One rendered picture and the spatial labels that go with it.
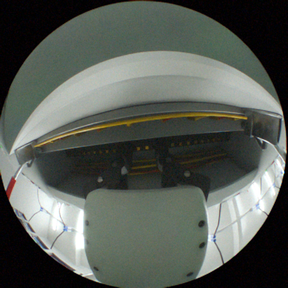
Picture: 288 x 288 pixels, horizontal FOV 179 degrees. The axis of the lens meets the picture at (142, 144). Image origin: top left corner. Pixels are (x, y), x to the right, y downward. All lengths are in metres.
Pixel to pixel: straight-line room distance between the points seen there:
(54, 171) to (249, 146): 0.61
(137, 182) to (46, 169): 0.29
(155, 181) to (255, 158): 0.29
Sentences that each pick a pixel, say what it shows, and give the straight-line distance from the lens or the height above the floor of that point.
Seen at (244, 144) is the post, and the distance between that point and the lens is 0.34.
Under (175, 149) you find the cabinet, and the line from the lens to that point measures 0.32.
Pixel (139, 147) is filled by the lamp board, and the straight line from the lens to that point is 0.22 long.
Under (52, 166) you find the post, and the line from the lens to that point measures 0.37.
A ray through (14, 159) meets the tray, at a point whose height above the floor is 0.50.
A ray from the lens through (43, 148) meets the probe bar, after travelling 0.16.
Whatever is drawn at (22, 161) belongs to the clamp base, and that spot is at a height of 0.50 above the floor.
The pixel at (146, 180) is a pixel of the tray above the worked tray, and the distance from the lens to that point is 0.24.
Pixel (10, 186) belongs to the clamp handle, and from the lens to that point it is 0.16.
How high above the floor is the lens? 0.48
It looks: 42 degrees up
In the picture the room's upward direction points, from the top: 169 degrees clockwise
